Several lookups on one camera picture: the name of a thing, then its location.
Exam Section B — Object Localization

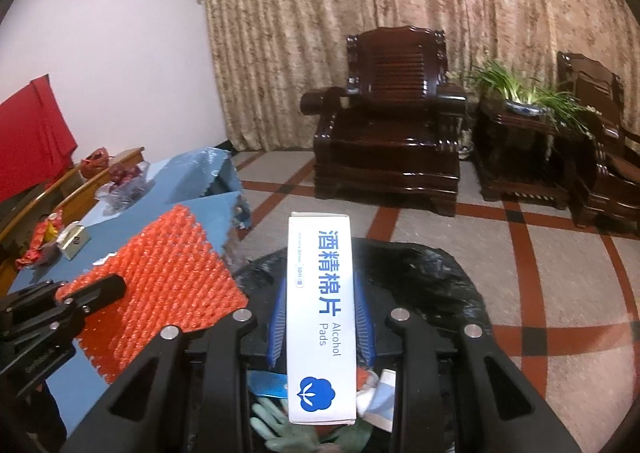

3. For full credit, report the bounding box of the green potted plant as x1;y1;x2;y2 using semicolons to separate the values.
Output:
462;58;603;136

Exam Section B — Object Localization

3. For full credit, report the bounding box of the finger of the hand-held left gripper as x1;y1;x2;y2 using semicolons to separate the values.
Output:
47;303;92;334
62;274;127;306

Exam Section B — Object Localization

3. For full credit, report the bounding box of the blue white plant pot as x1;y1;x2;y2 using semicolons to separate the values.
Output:
504;99;549;118

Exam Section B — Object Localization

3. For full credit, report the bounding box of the blue packet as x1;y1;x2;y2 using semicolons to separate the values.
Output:
247;370;290;399

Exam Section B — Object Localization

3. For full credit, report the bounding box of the orange mesh scrub pad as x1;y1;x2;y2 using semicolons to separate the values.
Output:
55;204;249;386

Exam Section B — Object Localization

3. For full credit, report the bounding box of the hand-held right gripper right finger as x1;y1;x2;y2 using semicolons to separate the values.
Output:
352;278;583;453

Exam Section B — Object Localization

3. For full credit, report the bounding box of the dark wooden side table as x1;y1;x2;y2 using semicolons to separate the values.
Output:
472;98;596;211

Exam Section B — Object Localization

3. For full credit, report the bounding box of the green rubber glove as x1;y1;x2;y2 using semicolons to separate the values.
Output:
250;398;373;453

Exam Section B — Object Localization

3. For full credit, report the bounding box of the black trash bag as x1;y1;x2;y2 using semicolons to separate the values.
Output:
232;235;496;453

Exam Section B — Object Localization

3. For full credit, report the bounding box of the glass fruit bowl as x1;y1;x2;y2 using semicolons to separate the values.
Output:
95;162;152;214

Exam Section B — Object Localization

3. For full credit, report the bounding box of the dark wooden armchair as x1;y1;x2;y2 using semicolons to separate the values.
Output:
300;26;471;218
556;51;640;236

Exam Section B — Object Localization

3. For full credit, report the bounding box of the light blue tablecloth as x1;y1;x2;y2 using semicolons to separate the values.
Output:
75;147;246;234

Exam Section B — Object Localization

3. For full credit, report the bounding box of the white cardboard box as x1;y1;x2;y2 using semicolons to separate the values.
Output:
287;212;358;426

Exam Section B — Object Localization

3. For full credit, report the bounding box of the white wrapper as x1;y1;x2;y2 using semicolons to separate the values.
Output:
357;368;397;434

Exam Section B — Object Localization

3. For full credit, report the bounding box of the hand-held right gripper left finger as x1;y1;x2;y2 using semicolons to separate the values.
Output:
60;278;288;453

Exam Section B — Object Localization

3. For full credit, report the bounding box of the red cloth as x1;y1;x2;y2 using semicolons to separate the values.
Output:
0;74;79;206

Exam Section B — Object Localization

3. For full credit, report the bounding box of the small red bag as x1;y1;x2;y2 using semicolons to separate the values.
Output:
80;147;111;178

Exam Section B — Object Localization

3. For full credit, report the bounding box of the cream tissue box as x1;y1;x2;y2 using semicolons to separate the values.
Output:
56;221;87;260

